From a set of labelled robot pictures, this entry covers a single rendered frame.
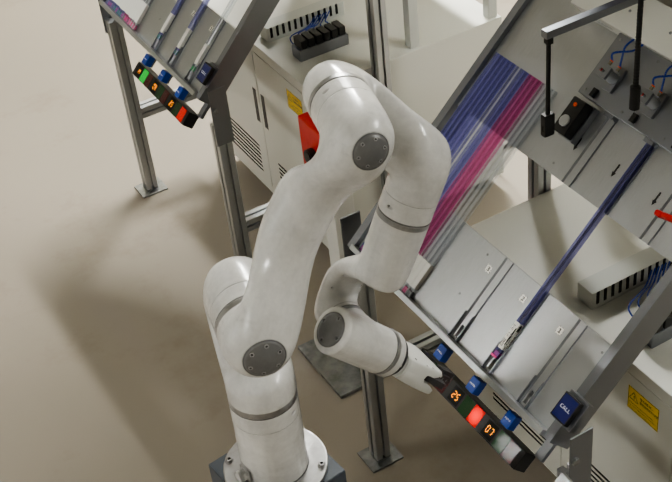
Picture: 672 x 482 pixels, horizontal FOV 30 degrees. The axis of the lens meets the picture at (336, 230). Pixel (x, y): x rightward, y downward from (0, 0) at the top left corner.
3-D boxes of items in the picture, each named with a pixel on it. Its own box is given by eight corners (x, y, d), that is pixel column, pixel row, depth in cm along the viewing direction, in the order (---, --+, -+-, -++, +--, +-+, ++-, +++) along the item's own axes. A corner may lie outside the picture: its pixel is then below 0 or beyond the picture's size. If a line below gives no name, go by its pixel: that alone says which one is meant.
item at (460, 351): (560, 443, 228) (538, 435, 223) (369, 258, 274) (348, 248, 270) (564, 437, 227) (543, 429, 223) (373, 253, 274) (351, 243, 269)
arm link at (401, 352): (351, 353, 222) (362, 358, 224) (377, 382, 216) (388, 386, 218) (378, 316, 221) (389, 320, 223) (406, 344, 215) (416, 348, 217)
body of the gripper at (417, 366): (359, 353, 224) (397, 369, 232) (389, 386, 217) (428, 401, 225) (383, 320, 223) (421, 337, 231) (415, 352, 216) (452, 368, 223)
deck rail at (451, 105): (369, 258, 274) (351, 249, 270) (365, 253, 276) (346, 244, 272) (562, -17, 263) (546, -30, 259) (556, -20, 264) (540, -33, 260)
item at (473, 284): (556, 434, 226) (547, 431, 223) (365, 250, 272) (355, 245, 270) (620, 350, 223) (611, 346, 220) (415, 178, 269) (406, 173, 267)
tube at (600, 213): (499, 359, 236) (495, 358, 236) (494, 355, 237) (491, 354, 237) (661, 139, 228) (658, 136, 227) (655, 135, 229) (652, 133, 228)
